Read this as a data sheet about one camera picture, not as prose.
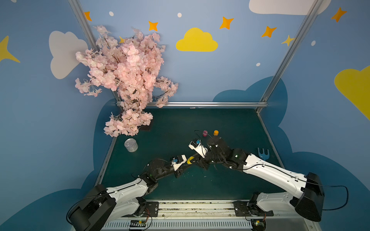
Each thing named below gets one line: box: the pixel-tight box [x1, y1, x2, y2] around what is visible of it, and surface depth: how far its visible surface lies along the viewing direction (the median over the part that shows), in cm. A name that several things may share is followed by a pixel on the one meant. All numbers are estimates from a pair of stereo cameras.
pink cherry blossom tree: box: [75, 25, 179, 138], surface depth 75 cm
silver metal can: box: [124, 138, 139, 153], surface depth 95 cm
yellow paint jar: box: [186, 155, 195, 165], surface depth 75 cm
